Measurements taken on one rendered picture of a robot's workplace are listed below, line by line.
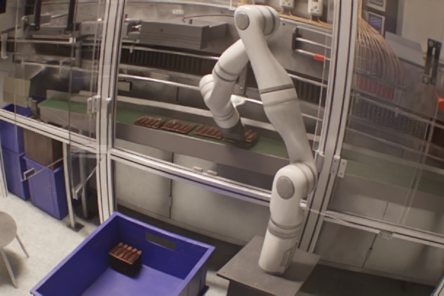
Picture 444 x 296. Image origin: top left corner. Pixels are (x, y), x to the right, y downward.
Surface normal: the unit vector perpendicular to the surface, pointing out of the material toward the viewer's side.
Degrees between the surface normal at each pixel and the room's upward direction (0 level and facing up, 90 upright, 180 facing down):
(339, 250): 90
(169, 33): 90
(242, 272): 0
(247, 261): 0
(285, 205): 93
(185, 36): 90
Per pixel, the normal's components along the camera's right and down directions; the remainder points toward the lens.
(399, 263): -0.39, 0.37
